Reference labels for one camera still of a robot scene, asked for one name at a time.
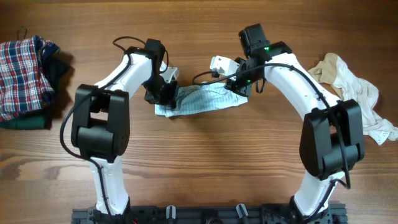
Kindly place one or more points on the left grey rail clip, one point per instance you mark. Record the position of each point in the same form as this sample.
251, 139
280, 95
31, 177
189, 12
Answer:
171, 212

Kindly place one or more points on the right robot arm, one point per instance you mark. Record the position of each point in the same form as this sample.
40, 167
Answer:
332, 140

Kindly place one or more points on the light blue striped baby pants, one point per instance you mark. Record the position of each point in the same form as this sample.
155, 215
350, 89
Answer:
196, 99

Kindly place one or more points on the right grey rail clip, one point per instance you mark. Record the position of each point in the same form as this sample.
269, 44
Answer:
241, 211

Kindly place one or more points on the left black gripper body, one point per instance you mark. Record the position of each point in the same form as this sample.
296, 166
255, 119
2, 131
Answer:
158, 91

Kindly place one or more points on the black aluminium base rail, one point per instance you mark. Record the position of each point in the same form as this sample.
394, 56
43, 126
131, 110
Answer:
268, 213

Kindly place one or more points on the red plaid folded garment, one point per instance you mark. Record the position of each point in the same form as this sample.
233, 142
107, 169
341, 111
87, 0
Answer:
24, 87

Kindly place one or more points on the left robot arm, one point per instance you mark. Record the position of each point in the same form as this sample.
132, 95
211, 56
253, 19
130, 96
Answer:
101, 119

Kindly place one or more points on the dark green folded garment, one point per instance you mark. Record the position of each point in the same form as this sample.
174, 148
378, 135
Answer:
40, 119

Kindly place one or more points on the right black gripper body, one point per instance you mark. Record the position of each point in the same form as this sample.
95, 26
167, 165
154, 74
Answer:
242, 84

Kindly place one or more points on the grey rail clip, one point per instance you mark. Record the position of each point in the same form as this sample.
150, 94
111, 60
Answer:
241, 211
171, 212

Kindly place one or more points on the navy dark folded garment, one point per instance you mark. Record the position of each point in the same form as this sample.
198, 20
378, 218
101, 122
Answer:
52, 66

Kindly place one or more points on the beige and white baby shirt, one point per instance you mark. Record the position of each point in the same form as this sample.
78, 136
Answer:
334, 71

